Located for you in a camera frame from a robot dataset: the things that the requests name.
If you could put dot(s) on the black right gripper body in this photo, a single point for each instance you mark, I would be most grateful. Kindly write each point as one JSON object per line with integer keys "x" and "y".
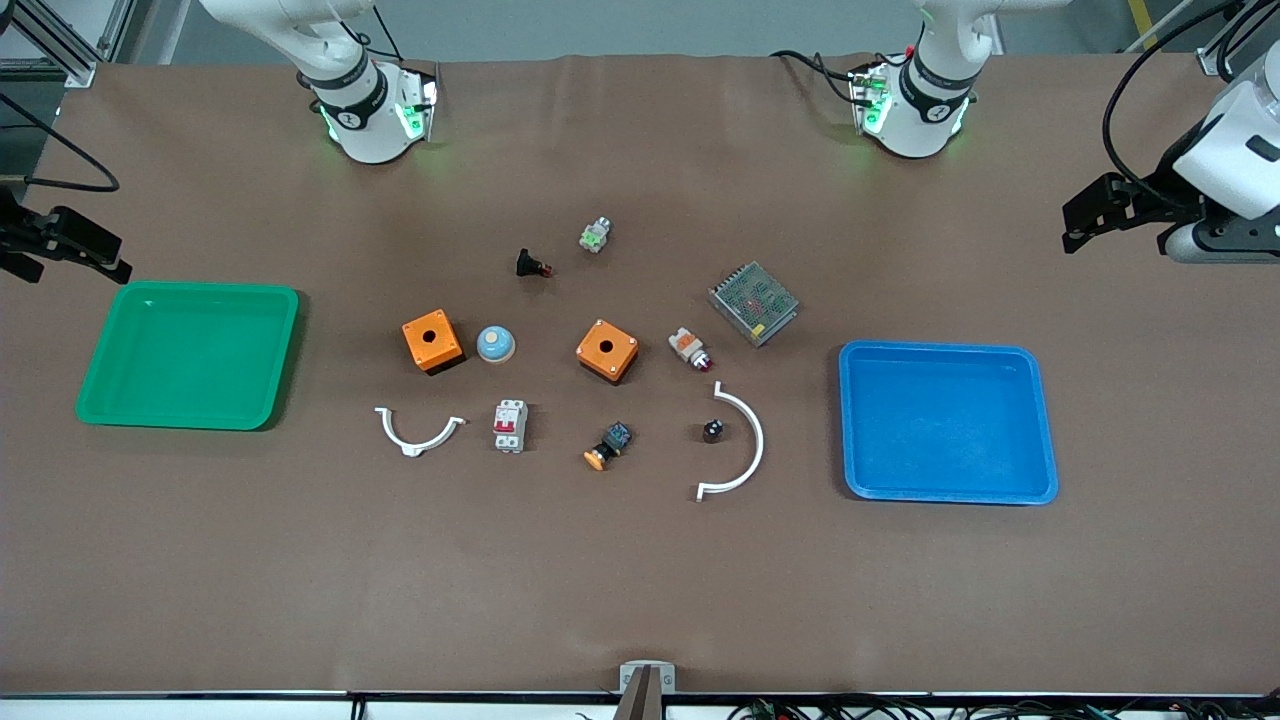
{"x": 22, "y": 238}

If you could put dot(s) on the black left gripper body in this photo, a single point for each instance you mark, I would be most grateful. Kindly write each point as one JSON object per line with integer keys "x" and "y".
{"x": 1157, "y": 207}

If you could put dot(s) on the small black capacitor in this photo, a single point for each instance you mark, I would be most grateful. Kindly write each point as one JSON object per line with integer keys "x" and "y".
{"x": 713, "y": 431}

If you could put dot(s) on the white red circuit breaker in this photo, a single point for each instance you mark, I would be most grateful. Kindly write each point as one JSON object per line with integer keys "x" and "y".
{"x": 510, "y": 425}

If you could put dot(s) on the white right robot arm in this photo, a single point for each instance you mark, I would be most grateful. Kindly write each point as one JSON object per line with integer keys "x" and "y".
{"x": 368, "y": 120}

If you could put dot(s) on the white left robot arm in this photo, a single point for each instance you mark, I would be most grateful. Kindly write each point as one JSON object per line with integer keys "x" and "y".
{"x": 928, "y": 112}

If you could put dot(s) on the green plastic tray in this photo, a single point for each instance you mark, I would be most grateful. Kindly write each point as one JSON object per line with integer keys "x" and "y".
{"x": 190, "y": 355}

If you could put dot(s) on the blue plastic tray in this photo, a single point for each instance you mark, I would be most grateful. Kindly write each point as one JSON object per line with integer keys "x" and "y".
{"x": 948, "y": 422}

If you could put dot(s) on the orange button box black base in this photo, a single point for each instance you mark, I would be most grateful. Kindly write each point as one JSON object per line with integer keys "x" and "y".
{"x": 607, "y": 350}
{"x": 432, "y": 341}

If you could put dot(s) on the metal mesh power supply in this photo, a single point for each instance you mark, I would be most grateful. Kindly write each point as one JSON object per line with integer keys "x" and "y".
{"x": 753, "y": 303}

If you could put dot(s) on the small white pipe clamp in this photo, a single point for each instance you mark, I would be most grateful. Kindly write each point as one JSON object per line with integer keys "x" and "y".
{"x": 415, "y": 443}

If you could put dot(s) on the large white curved clamp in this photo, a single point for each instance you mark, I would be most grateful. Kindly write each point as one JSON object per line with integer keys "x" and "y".
{"x": 755, "y": 440}

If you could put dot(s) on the blue dome buzzer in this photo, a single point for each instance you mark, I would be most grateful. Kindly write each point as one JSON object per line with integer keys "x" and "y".
{"x": 495, "y": 344}

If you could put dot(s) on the red indicator lamp white body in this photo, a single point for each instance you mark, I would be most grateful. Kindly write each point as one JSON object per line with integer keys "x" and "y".
{"x": 689, "y": 349}

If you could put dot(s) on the green white push button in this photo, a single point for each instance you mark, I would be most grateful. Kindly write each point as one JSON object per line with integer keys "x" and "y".
{"x": 596, "y": 235}

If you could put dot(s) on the yellow mushroom push button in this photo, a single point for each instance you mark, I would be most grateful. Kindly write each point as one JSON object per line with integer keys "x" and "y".
{"x": 606, "y": 447}

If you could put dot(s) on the aluminium frame profile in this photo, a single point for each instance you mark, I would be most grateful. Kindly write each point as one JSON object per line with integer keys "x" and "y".
{"x": 1235, "y": 40}
{"x": 60, "y": 40}

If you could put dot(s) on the black switch red tip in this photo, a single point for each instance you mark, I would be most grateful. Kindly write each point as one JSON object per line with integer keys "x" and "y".
{"x": 530, "y": 264}

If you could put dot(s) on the grey metal table bracket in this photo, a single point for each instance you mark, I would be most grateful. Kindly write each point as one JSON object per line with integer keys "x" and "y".
{"x": 647, "y": 675}

